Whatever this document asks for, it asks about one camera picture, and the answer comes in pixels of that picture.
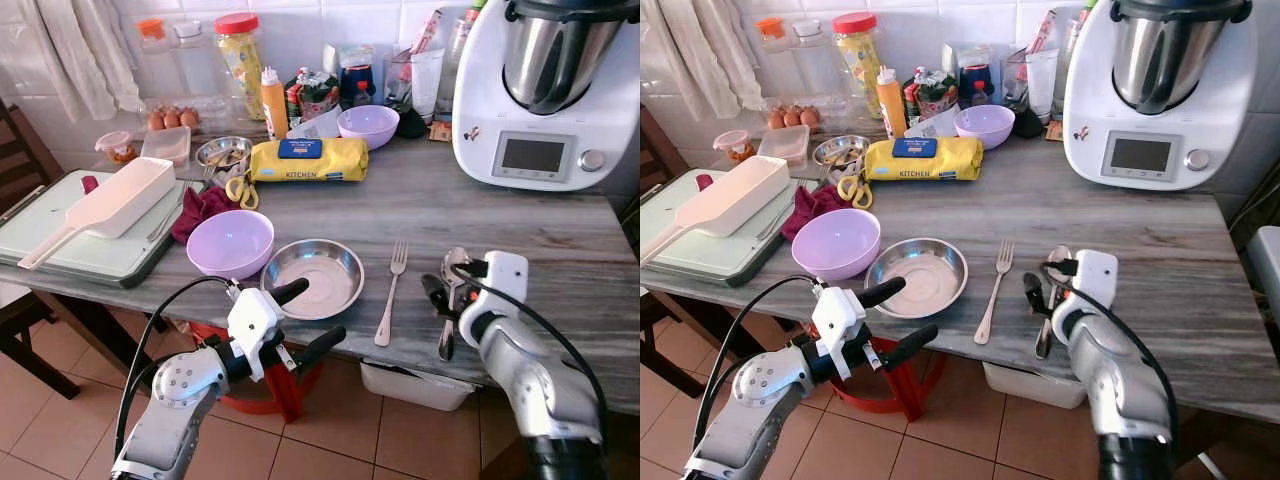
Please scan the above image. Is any dark wooden chair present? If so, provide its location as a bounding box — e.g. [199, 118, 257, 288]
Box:
[640, 105, 703, 401]
[0, 100, 83, 401]

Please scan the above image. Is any silver metal spoon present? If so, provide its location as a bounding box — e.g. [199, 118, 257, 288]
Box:
[437, 246, 472, 363]
[1034, 245, 1073, 361]

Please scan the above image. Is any maroon cloth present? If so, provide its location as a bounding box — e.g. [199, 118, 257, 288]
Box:
[780, 183, 851, 244]
[170, 185, 241, 246]

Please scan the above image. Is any small purple plastic bowl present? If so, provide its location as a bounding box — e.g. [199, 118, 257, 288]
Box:
[337, 105, 400, 151]
[953, 105, 1016, 151]

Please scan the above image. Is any small metal bowl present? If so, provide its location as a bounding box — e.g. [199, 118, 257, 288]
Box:
[195, 136, 254, 182]
[812, 135, 871, 180]

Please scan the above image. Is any cream long handled container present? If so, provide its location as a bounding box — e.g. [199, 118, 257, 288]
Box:
[18, 157, 177, 272]
[640, 155, 792, 267]

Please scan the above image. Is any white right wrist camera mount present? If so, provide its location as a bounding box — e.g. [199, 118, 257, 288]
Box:
[458, 250, 530, 346]
[1052, 249, 1120, 343]

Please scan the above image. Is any silver metal fork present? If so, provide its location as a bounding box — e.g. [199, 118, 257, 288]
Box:
[375, 240, 409, 348]
[975, 240, 1015, 346]

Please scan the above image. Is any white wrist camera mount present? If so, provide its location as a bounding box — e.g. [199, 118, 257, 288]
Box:
[1052, 249, 1120, 343]
[458, 250, 530, 346]
[226, 287, 287, 382]
[811, 287, 868, 382]

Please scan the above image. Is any red stool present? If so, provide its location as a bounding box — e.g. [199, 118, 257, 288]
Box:
[190, 320, 323, 423]
[810, 320, 947, 423]

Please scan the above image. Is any white food processor with screen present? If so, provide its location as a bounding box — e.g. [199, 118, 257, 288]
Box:
[1062, 0, 1259, 192]
[452, 0, 641, 192]

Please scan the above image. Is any dark blue jar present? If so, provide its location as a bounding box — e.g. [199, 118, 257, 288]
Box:
[958, 45, 997, 107]
[340, 45, 379, 109]

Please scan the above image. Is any green printed food pack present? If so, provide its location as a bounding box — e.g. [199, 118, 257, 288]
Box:
[285, 68, 342, 127]
[903, 68, 959, 126]

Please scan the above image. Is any clear bottle with green cap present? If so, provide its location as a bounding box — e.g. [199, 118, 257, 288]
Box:
[448, 0, 489, 73]
[1065, 0, 1099, 61]

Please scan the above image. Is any beige hanging towel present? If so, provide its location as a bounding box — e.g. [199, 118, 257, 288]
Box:
[35, 0, 147, 122]
[655, 0, 763, 122]

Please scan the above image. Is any white grey appliance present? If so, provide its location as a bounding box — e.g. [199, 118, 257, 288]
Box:
[1245, 225, 1280, 333]

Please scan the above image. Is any clear jar with orange lid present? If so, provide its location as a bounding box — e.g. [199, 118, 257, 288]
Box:
[755, 17, 793, 99]
[137, 18, 173, 99]

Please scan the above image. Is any orange sauce bottle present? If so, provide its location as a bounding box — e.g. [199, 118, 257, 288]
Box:
[260, 67, 290, 141]
[877, 67, 908, 140]

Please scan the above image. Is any pasta jar with red lid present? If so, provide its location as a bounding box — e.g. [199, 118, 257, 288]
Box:
[833, 12, 884, 120]
[214, 12, 267, 122]

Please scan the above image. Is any pale green cutting board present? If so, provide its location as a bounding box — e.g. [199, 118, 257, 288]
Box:
[640, 168, 803, 290]
[0, 168, 193, 290]

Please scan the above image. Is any round metal plate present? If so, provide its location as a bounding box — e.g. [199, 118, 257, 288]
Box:
[865, 238, 969, 320]
[260, 238, 366, 321]

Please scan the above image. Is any large purple plastic bowl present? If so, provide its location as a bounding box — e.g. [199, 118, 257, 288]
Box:
[186, 208, 275, 282]
[791, 208, 882, 283]

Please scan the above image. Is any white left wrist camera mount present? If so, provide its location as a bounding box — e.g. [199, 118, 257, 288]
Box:
[811, 287, 868, 382]
[226, 287, 287, 382]

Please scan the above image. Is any white plastic bin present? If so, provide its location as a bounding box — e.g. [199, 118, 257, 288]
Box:
[360, 360, 477, 412]
[983, 360, 1087, 410]

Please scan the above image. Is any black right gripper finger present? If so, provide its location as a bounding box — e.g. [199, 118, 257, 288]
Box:
[421, 273, 451, 321]
[1022, 272, 1051, 321]

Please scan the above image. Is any small tub with pink lid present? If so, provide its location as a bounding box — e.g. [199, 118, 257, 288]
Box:
[95, 131, 137, 165]
[713, 130, 754, 164]

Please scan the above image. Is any clear plastic food box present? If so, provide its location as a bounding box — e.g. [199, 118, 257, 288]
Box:
[140, 126, 192, 167]
[757, 124, 810, 167]

